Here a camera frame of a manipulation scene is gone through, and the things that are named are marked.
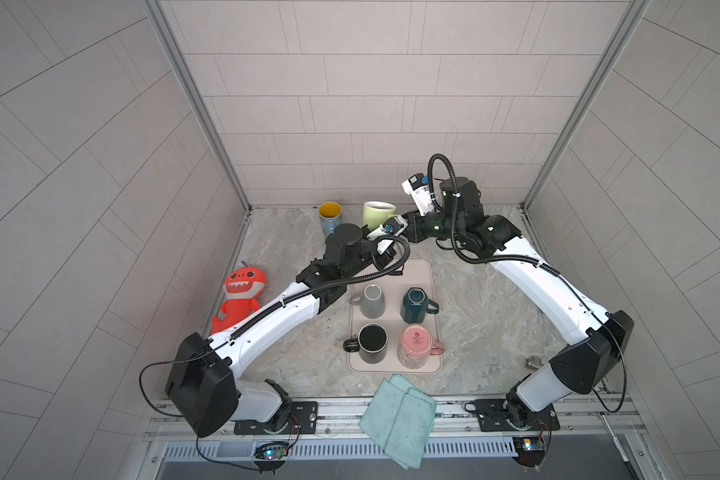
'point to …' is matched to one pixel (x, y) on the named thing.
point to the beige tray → (416, 273)
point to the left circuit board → (271, 456)
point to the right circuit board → (531, 450)
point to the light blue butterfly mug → (330, 215)
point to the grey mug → (372, 301)
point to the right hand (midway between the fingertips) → (391, 223)
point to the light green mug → (375, 212)
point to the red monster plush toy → (242, 288)
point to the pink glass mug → (416, 345)
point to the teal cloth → (399, 420)
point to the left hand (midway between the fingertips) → (405, 228)
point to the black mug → (371, 343)
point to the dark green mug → (415, 305)
